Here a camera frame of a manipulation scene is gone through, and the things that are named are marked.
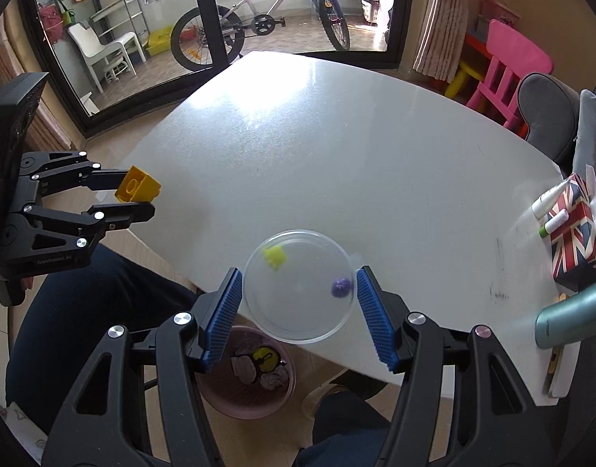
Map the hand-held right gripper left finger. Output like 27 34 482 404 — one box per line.
41 267 244 467

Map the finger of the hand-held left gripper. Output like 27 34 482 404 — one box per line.
0 203 156 278
18 151 133 200

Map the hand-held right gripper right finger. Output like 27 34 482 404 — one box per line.
355 266 554 467

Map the yellow toy building block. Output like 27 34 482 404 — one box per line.
114 165 162 204

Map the beige zip pouch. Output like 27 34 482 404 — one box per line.
230 351 260 385

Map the clear round plastic lid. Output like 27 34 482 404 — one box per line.
243 230 364 344

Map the white tissue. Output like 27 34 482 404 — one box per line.
259 367 290 391

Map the pink waste bin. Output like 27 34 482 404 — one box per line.
195 326 297 420

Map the yellow round item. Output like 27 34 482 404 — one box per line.
253 346 280 370

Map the beige slipper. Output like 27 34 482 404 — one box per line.
302 383 348 419

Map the red bag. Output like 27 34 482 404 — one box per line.
37 2 65 44

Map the person's left leg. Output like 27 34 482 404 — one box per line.
6 243 199 436

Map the person's leg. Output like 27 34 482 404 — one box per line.
295 389 415 467
6 243 199 436

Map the white plastic chair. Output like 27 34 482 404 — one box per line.
67 22 145 93

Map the person's right leg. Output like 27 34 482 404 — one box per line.
295 389 415 467

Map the yellow plastic tub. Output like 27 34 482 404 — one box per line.
144 26 174 56

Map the metal rack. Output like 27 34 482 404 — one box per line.
91 0 150 64

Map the teal bottle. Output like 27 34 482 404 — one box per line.
534 279 596 350

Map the white tube with green cap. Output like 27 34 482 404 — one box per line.
538 209 570 239

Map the flag print tissue box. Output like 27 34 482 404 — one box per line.
546 172 596 290

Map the white bicycle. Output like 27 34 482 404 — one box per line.
170 0 351 71

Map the white printed cloth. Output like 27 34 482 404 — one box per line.
6 401 51 465

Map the yellow stool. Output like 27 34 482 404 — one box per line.
444 62 486 99

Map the grey padded chair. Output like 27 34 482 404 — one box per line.
518 73 581 166

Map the pink child chair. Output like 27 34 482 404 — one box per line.
466 19 554 130

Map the light grey cushion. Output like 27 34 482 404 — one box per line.
573 90 596 178

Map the red child table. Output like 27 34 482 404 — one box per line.
461 32 493 76

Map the striped pink curtain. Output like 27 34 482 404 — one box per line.
413 0 469 81

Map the laundry basket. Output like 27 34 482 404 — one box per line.
353 0 383 25

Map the pink storage box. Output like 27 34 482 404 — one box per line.
478 0 520 35

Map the black sliding door frame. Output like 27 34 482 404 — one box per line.
18 0 418 133

